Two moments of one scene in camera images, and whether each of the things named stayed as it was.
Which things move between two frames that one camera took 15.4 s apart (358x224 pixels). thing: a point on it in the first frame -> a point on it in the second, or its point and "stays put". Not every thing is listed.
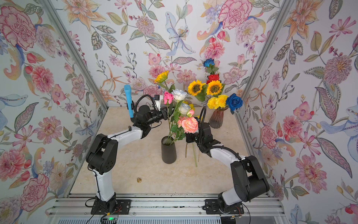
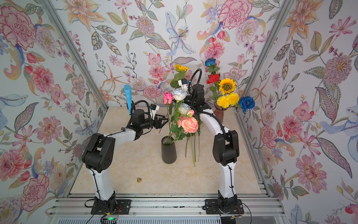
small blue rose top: x=208 y=61 stays put
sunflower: x=215 y=88 -> x=227 y=86
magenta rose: x=168 y=96 stays put
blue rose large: x=234 y=102 -> x=246 y=102
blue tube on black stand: x=127 y=87 stays put
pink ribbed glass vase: x=216 y=118 stays put
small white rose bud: x=183 y=108 stays put
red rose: x=215 y=77 stays put
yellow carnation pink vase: x=213 y=103 -> x=223 y=101
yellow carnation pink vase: x=222 y=99 -> x=234 y=98
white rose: x=178 y=94 stays put
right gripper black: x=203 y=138 -> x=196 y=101
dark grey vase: x=168 y=149 stays put
